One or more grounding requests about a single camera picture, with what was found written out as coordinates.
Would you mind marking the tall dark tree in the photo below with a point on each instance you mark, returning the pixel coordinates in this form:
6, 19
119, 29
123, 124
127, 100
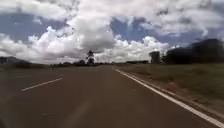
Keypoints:
90, 57

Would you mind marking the grey asphalt road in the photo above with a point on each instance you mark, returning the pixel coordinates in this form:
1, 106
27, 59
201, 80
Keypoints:
96, 96

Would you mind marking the white solid edge line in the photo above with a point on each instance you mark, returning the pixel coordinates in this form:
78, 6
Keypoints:
166, 96

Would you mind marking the white dashed centre line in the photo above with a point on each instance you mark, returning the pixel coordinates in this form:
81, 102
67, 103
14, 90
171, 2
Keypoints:
41, 84

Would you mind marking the dry grass verge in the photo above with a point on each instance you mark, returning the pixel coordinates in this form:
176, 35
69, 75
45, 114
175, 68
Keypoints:
186, 78

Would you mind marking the dark roadside bushes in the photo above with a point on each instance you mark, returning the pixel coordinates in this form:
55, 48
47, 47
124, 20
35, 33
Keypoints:
30, 65

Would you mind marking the dark row of trees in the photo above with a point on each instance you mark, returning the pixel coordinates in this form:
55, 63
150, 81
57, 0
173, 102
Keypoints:
200, 51

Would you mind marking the dark distant hill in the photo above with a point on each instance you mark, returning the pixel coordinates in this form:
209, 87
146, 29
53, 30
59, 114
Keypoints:
11, 60

